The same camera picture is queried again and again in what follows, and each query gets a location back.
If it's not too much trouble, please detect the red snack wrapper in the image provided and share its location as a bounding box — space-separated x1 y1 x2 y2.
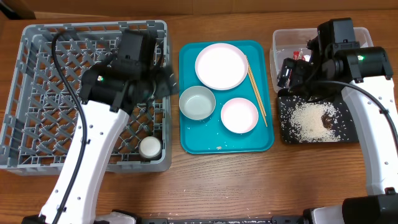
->
293 50 305 60

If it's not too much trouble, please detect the grey round bowl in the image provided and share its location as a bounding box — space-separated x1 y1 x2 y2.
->
179 86 216 121

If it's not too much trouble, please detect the wooden chopstick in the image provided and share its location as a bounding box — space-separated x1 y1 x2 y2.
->
248 64 266 121
246 57 268 127

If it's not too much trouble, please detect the large white round plate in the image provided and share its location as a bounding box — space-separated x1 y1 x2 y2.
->
195 43 248 90

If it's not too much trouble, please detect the small white cup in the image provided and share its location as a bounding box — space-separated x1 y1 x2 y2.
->
139 136 162 160

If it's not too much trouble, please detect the pink bowl with food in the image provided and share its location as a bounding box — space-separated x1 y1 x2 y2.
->
221 98 259 134

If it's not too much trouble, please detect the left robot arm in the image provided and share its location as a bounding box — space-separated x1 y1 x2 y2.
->
22 63 178 223

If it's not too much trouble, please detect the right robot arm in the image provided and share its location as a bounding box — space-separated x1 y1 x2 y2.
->
278 47 397 223

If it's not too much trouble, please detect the clear plastic waste bin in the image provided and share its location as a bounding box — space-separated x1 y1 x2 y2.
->
269 27 374 93

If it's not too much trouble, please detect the spilled rice pile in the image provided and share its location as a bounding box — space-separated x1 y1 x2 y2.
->
279 95 349 143

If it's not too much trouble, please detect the black rectangular tray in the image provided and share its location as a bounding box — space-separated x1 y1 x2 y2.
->
277 88 361 144

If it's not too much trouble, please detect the brown food lump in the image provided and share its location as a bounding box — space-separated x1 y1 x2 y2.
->
321 114 333 129

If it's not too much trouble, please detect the teal plastic serving tray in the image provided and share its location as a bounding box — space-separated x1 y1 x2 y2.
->
179 40 274 154

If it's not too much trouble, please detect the grey plastic dish rack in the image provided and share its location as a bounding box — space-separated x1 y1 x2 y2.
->
1 20 172 175

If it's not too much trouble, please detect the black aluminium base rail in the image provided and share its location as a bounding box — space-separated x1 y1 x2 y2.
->
137 215 313 224

